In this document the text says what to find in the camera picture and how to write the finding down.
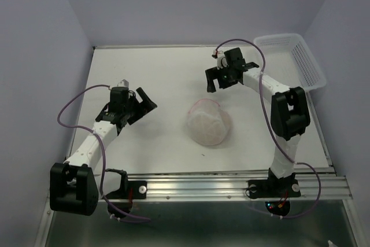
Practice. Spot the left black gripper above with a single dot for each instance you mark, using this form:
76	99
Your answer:
143	107

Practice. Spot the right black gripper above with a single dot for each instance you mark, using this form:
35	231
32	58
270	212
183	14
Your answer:
211	73

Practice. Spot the white mesh laundry bag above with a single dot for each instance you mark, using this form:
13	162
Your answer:
207	123

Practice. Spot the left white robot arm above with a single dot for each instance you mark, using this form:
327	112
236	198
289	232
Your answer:
73	188

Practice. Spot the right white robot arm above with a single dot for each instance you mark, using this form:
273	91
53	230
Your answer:
285	108

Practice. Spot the white plastic basket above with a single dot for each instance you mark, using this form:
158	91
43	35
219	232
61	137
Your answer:
290	61

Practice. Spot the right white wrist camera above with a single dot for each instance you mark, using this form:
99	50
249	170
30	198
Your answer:
220	58

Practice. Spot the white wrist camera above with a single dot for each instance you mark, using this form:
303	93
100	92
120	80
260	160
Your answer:
220	58
123	83

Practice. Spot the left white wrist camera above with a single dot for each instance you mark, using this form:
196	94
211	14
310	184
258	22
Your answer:
123	83

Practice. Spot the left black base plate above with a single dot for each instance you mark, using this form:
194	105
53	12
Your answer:
121	201

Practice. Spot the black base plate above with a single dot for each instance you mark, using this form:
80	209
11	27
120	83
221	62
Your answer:
277	191
121	201

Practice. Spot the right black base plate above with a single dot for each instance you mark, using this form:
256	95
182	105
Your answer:
277	191

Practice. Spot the aluminium rail frame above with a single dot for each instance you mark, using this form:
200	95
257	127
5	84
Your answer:
196	194

